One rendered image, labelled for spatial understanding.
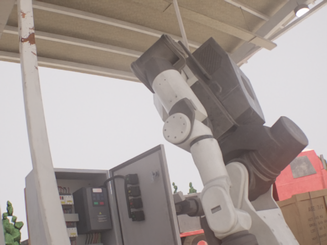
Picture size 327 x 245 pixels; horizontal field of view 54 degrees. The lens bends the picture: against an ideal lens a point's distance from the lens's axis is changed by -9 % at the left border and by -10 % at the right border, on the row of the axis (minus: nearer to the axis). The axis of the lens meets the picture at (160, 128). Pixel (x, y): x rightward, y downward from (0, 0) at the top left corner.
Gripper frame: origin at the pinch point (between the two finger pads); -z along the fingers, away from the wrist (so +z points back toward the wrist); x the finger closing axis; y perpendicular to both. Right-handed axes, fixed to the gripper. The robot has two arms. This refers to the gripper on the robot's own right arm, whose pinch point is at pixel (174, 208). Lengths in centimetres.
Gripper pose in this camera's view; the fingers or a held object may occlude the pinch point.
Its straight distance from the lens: 153.7
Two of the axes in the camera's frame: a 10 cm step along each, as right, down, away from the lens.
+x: 6.7, -3.6, -6.5
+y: 1.6, 9.2, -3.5
